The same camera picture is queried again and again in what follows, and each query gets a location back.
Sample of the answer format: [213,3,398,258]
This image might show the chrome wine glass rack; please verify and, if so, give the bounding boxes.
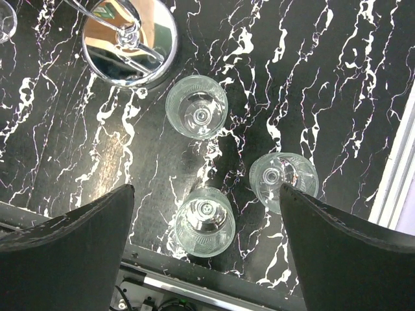
[68,1,179,88]

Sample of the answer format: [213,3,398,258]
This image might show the ribbed goblet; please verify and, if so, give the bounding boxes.
[165,75,228,140]
[249,152,319,214]
[174,187,236,258]

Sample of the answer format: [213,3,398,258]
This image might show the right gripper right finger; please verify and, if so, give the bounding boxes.
[279,183,414,310]

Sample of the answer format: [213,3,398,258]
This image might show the clear stemmed wine glass right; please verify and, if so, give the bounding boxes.
[0,0,18,44]

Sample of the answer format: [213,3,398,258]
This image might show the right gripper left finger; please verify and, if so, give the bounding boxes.
[1,184,134,310]

